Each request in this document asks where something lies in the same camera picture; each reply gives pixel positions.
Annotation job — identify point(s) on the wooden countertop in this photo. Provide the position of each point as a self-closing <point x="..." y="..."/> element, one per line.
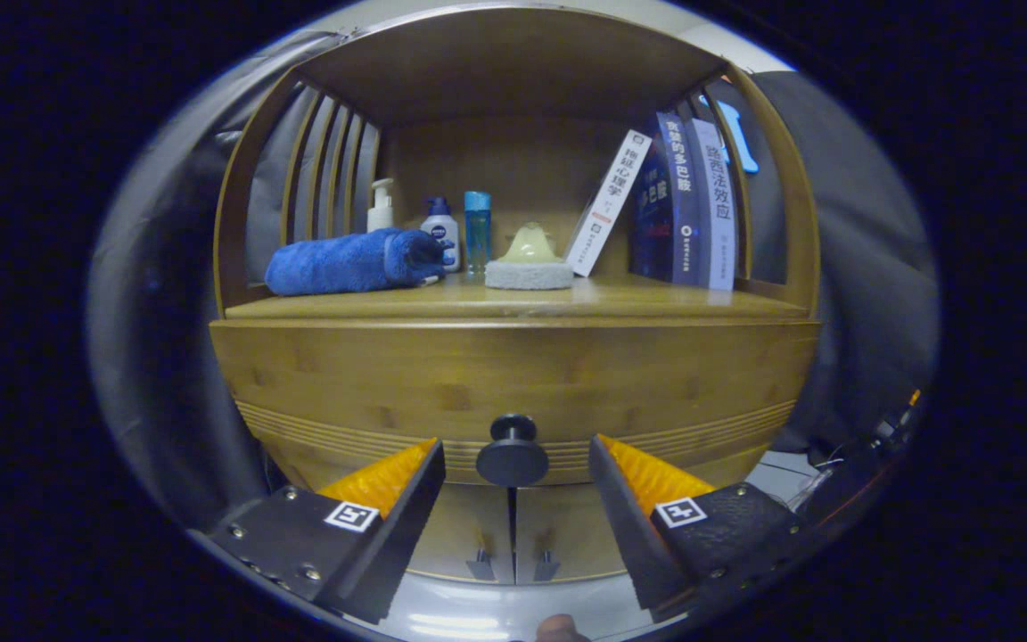
<point x="656" y="299"/>

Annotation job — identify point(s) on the dark blue book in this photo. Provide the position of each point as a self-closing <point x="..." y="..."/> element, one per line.
<point x="656" y="214"/>

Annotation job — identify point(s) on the white blue-capped lotion bottle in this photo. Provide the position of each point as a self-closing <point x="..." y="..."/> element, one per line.
<point x="442" y="232"/>

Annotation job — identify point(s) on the green scrub brush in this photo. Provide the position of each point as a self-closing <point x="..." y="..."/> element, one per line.
<point x="529" y="254"/>

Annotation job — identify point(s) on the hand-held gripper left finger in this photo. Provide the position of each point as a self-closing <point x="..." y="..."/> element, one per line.
<point x="398" y="544"/>

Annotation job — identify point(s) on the wooden cabinet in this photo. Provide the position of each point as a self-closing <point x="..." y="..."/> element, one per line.
<point x="513" y="160"/>

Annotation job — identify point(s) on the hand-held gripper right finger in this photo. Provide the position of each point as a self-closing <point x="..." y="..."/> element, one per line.
<point x="629" y="526"/>

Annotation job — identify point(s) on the clear blue bottle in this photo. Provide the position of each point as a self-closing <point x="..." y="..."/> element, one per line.
<point x="478" y="232"/>

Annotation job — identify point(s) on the blue rolled towel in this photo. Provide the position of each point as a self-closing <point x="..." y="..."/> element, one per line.
<point x="344" y="263"/>

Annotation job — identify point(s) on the wooden drawer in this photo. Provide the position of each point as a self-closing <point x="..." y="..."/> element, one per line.
<point x="513" y="374"/>

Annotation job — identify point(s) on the pale blue book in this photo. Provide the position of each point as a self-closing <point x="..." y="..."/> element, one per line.
<point x="717" y="205"/>

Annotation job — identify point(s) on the white pump bottle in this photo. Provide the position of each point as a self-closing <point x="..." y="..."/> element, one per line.
<point x="380" y="217"/>

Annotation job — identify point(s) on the white book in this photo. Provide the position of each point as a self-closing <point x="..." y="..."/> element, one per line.
<point x="607" y="205"/>

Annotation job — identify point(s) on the wooden cabinet door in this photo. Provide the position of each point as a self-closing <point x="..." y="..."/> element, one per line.
<point x="460" y="535"/>
<point x="567" y="535"/>

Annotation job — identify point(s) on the black drawer knob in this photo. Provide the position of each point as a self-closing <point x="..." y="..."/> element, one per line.
<point x="512" y="459"/>

